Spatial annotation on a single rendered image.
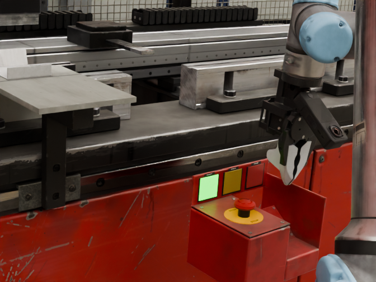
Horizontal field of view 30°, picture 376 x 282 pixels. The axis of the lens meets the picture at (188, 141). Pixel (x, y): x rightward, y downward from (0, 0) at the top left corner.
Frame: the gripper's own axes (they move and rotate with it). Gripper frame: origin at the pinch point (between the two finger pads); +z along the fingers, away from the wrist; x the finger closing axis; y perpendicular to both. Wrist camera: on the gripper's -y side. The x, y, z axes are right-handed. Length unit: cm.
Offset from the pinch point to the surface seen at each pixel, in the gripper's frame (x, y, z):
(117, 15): -247, 411, 73
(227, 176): 6.7, 10.0, 2.2
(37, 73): 36, 32, -14
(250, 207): 10.2, -0.2, 3.3
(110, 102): 32.9, 13.6, -14.7
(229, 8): -52, 76, -14
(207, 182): 11.9, 10.0, 2.4
